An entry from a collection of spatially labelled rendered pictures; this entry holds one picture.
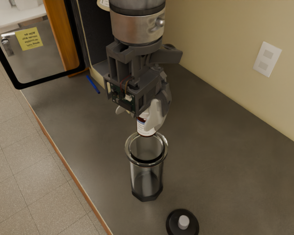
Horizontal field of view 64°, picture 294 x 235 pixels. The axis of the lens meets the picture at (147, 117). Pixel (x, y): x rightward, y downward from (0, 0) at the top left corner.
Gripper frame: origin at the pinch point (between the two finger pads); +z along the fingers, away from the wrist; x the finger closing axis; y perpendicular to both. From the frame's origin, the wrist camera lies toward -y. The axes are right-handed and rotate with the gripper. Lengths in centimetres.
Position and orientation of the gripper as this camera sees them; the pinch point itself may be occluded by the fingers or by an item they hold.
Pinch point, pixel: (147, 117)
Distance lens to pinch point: 50.5
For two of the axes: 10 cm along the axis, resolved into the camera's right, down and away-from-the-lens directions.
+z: 0.0, 6.7, 7.4
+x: 7.9, 4.5, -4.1
